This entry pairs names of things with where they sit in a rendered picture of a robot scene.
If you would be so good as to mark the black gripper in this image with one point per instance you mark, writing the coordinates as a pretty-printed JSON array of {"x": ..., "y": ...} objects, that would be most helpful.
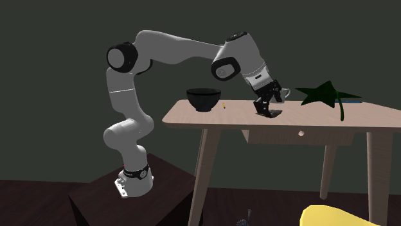
[{"x": 264, "y": 92}]

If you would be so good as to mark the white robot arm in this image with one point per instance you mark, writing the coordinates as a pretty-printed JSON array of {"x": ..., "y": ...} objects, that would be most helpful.
[{"x": 125, "y": 94}]

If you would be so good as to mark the white cup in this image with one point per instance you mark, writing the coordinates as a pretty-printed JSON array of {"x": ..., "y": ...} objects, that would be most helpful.
[{"x": 284, "y": 95}]

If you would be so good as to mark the light wooden desk with drawer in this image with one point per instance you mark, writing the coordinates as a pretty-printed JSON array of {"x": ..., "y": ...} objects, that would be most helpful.
[{"x": 313, "y": 120}]

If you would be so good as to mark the dark green star-shaped leaf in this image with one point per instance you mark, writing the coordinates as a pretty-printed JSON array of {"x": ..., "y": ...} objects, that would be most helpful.
[{"x": 322, "y": 94}]

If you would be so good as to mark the black bowl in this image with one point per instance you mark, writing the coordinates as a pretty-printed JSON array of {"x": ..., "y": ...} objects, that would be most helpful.
[{"x": 203, "y": 98}]

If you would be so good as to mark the blue pen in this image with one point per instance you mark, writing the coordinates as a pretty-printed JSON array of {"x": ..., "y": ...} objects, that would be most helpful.
[{"x": 352, "y": 101}]

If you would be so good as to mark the yellow rounded seat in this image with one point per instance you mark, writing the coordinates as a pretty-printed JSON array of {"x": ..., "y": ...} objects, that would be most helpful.
[{"x": 329, "y": 217}]

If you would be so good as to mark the dark robot stand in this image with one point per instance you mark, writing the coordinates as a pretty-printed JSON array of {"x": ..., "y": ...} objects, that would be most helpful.
[{"x": 163, "y": 194}]

